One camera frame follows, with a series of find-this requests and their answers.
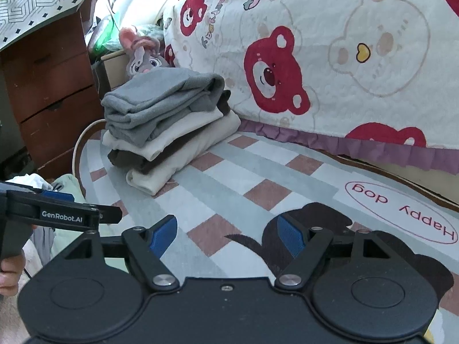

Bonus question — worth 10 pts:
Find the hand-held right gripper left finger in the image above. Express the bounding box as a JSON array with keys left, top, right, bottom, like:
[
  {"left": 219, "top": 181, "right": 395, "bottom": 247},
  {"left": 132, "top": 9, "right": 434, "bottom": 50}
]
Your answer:
[{"left": 65, "top": 215, "right": 180, "bottom": 292}]

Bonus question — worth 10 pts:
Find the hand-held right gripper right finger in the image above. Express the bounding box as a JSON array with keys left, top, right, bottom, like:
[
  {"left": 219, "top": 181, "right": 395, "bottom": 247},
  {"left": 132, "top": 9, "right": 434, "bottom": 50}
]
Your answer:
[{"left": 274, "top": 214, "right": 391, "bottom": 289}]

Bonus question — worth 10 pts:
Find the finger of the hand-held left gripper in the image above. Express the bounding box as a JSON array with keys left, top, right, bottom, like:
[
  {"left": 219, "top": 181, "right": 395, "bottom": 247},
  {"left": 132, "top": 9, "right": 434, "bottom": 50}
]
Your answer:
[
  {"left": 35, "top": 191, "right": 75, "bottom": 206},
  {"left": 98, "top": 206, "right": 122, "bottom": 224}
]

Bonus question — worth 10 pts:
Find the grey sweater with black cat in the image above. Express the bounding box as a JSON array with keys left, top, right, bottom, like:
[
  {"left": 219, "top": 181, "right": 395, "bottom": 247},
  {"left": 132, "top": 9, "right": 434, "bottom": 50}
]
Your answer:
[{"left": 101, "top": 67, "right": 226, "bottom": 148}]

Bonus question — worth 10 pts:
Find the person's left hand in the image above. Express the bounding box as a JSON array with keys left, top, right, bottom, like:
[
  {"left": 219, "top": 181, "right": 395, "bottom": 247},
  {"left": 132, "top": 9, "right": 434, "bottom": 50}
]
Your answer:
[{"left": 0, "top": 251, "right": 26, "bottom": 296}]

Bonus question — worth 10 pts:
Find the white garment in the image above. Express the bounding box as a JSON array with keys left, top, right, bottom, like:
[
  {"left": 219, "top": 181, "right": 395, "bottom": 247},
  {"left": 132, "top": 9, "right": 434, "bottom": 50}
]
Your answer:
[{"left": 7, "top": 174, "right": 54, "bottom": 191}]

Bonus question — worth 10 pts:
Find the grey cloth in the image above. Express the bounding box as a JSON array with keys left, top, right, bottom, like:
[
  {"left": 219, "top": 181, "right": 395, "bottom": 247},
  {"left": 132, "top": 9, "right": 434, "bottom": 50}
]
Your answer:
[{"left": 32, "top": 226, "right": 55, "bottom": 266}]

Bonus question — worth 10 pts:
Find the brown folded garment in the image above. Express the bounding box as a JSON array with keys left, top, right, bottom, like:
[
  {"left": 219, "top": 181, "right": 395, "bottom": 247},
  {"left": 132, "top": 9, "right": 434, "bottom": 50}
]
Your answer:
[{"left": 108, "top": 91, "right": 232, "bottom": 174}]

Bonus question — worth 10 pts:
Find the cream folded garment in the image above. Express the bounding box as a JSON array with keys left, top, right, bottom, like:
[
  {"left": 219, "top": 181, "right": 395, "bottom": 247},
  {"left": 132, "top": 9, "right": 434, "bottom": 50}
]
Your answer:
[
  {"left": 102, "top": 109, "right": 225, "bottom": 162},
  {"left": 126, "top": 111, "right": 242, "bottom": 196}
]

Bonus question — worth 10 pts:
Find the wooden drawer cabinet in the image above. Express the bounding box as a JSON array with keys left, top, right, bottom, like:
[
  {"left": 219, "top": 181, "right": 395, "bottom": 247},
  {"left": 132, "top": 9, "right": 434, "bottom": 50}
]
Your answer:
[{"left": 0, "top": 0, "right": 103, "bottom": 180}]

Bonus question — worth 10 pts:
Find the grey rabbit plush toy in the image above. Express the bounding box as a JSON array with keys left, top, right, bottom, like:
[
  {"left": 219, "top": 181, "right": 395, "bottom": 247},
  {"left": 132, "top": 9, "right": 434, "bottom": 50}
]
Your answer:
[{"left": 119, "top": 27, "right": 171, "bottom": 77}]

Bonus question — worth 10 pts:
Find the green plastic bag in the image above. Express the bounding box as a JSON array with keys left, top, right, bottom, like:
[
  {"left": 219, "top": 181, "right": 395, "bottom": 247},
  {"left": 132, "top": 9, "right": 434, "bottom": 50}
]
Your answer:
[{"left": 88, "top": 7, "right": 124, "bottom": 52}]

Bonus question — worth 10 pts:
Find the bear-printed quilt with purple ruffle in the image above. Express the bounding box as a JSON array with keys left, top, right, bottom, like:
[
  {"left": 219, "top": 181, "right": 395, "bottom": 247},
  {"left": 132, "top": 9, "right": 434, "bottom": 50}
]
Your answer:
[{"left": 158, "top": 0, "right": 459, "bottom": 173}]

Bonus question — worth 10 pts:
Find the geometric patterned cloth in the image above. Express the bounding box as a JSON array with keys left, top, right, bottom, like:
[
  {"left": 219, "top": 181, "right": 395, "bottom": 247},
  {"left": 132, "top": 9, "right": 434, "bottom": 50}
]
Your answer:
[{"left": 0, "top": 0, "right": 96, "bottom": 49}]

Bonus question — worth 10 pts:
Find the white curved cord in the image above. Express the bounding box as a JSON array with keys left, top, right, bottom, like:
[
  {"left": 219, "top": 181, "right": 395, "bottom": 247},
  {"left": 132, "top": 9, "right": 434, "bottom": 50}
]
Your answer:
[{"left": 73, "top": 120, "right": 106, "bottom": 187}]

